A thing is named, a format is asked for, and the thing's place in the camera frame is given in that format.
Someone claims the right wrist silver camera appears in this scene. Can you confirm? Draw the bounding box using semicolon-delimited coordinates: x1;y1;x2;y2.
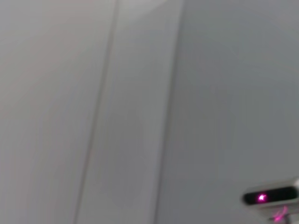
241;178;299;206

